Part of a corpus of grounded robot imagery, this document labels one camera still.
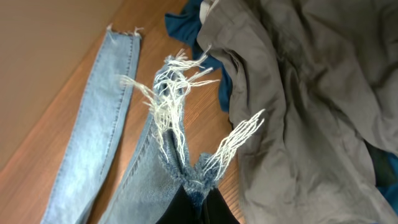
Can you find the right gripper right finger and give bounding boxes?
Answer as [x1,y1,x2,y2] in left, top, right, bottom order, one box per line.
[203,189,239,224]

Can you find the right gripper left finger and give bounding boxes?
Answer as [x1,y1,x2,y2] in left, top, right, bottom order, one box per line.
[156,185,202,224]

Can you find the light blue denim jeans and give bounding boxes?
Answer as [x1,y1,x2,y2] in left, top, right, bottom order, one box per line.
[42,28,264,223]

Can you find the grey trousers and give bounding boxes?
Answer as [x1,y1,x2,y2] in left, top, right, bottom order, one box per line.
[196,0,398,224]

